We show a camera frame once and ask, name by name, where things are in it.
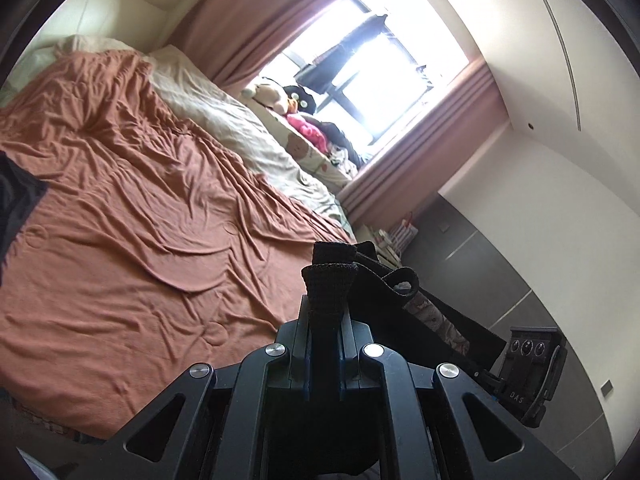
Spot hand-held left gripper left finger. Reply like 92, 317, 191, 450
65, 295, 321, 480

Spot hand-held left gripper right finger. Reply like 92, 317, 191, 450
340, 305, 581, 480

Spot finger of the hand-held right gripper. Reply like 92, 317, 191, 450
470, 367, 506, 392

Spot black garment with floral trim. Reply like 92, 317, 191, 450
301, 241, 507, 478

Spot dark hanging clothes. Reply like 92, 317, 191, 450
295, 12, 431, 91

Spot cream nightstand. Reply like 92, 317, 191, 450
357, 222, 406, 266

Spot bear print pillow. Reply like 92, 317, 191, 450
260, 105, 358, 181

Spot black and white plush toy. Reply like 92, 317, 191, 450
327, 145, 361, 168

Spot orange blanket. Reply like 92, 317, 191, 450
0, 50, 351, 443

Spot pink cloth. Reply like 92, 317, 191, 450
286, 112, 328, 153

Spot cream bed sheet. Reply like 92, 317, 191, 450
50, 35, 358, 241

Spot brown plush toy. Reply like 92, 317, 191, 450
241, 77, 293, 113

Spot window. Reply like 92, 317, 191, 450
280, 0, 471, 161

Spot dark sweater with paw print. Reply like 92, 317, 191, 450
0, 152, 50, 268

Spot cream headboard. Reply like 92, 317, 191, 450
0, 0, 211, 106

